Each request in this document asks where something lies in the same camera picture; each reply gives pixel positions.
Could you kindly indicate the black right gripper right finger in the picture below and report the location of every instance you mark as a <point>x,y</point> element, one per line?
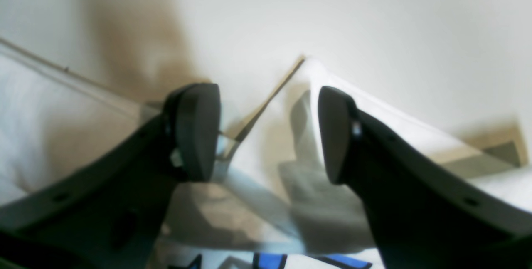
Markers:
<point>420,215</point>

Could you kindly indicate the white printed T-shirt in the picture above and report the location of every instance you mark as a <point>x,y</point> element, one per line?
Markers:
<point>269,203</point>

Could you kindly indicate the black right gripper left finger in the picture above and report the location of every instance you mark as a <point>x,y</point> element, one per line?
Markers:
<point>109,214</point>

